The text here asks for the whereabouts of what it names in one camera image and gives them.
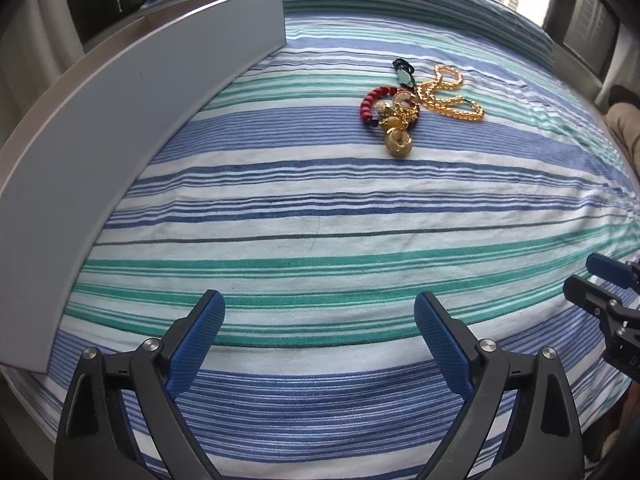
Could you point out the striped blue green bedsheet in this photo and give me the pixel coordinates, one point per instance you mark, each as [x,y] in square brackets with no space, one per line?
[280,194]

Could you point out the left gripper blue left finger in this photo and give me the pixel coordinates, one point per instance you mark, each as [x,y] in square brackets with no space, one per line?
[95,439]

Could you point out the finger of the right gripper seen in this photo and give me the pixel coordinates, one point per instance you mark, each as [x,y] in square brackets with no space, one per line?
[622,274]
[590,297]

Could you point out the beige blanket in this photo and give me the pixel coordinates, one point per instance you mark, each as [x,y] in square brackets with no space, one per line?
[623,120]

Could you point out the white cardboard box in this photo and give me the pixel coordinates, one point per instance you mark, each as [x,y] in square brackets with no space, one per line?
[78,149]

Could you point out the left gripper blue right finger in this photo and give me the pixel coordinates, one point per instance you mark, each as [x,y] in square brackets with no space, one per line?
[542,439]

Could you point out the white curtain right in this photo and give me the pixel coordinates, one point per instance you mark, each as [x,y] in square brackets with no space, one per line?
[623,70]

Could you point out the gold ornament charm cluster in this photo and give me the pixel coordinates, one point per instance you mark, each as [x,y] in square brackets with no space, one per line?
[398,113]

